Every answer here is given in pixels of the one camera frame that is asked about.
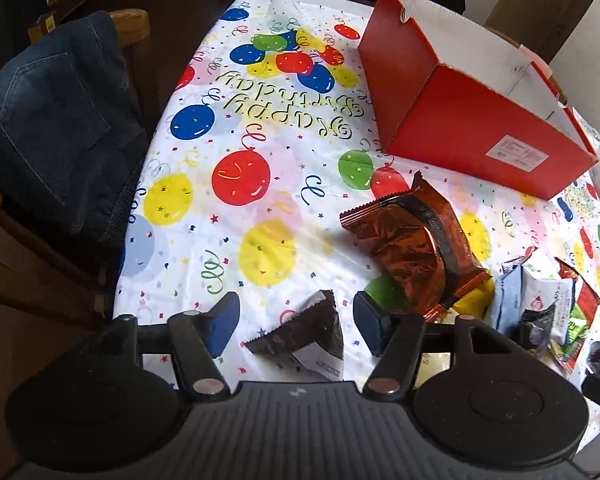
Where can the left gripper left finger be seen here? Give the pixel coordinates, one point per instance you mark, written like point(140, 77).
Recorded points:
point(197, 339)

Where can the green foil snack packet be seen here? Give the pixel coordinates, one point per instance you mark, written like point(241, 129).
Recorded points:
point(566, 352)

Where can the dark triangular snack packet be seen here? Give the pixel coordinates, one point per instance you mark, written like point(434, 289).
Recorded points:
point(312, 337)

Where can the balloon birthday tablecloth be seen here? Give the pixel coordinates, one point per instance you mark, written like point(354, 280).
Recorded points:
point(267, 138)

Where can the red cardboard box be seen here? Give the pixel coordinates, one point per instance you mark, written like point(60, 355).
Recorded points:
point(448, 92)

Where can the dark blue jeans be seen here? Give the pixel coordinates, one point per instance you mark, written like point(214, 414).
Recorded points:
point(72, 142)

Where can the red noodle snack bag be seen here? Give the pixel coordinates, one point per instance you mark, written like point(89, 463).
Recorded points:
point(584, 299)

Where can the black snack packet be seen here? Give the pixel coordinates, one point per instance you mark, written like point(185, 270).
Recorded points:
point(534, 330)

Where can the light blue snack packet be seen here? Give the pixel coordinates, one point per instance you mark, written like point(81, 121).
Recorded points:
point(505, 310)

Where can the wooden chair with jeans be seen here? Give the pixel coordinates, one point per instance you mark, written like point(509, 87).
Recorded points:
point(34, 278)

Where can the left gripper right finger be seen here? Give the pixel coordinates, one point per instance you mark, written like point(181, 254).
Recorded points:
point(396, 340)

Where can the copper brown snack packet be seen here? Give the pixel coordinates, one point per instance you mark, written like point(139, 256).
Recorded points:
point(417, 239)

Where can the wooden door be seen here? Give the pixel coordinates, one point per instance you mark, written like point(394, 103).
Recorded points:
point(543, 26)

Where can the white blue milk packet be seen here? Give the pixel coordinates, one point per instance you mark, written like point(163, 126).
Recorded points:
point(548, 301)

